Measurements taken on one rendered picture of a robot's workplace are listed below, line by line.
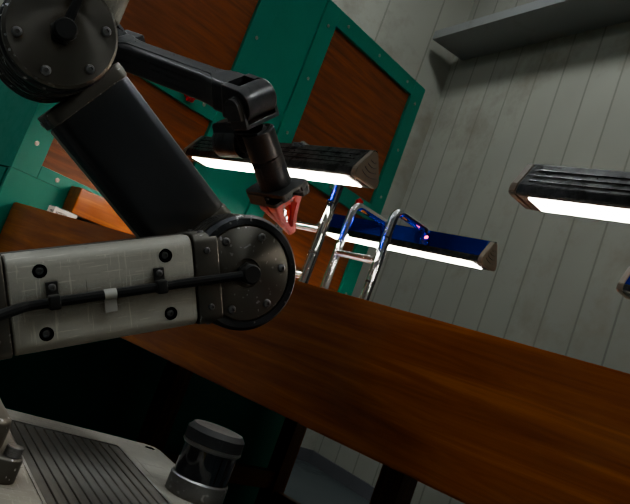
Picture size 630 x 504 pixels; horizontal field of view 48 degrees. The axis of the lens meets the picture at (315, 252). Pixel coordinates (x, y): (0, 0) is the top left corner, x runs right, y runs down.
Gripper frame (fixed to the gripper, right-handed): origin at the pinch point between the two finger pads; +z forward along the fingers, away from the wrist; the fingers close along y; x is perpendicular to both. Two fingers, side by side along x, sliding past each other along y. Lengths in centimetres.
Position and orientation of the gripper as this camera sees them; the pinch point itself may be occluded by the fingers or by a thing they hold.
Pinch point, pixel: (290, 229)
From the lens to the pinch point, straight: 129.9
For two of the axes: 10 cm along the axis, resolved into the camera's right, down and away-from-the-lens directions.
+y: -7.0, -1.6, 7.0
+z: 2.7, 8.4, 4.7
